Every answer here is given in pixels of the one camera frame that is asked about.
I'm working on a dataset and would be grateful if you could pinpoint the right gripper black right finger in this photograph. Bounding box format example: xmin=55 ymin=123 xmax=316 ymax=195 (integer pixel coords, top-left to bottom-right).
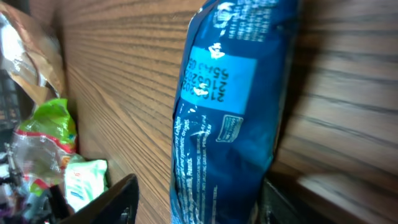
xmin=257 ymin=179 xmax=333 ymax=224

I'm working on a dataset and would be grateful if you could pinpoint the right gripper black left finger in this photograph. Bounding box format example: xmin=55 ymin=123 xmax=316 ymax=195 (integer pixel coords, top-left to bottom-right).
xmin=59 ymin=174 xmax=139 ymax=224

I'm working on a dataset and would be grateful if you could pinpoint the teal wet wipes pack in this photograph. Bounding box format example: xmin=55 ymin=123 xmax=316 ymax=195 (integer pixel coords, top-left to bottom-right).
xmin=65 ymin=154 xmax=108 ymax=212

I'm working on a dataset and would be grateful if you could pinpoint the green clear snack bag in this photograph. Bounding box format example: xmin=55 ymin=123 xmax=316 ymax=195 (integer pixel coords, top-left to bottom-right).
xmin=11 ymin=98 xmax=77 ymax=196

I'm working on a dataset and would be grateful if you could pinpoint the blue Oreo cookie pack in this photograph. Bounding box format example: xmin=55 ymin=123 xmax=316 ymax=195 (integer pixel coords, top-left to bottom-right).
xmin=170 ymin=0 xmax=301 ymax=223

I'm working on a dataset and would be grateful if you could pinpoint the beige brown snack bag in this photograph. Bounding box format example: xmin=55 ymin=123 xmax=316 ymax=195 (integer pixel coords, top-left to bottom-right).
xmin=1 ymin=1 xmax=65 ymax=105

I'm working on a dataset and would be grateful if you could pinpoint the grey plastic mesh basket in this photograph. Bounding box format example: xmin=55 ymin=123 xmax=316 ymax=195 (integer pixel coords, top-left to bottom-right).
xmin=1 ymin=70 xmax=21 ymax=152

